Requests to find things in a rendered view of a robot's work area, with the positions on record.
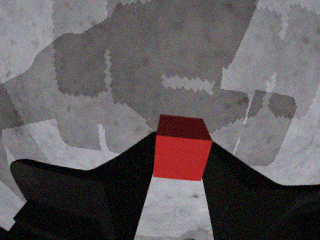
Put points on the red block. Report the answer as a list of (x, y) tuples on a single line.
[(182, 148)]

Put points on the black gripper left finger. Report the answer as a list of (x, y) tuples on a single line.
[(113, 193)]

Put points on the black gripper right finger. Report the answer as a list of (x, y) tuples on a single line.
[(246, 205)]

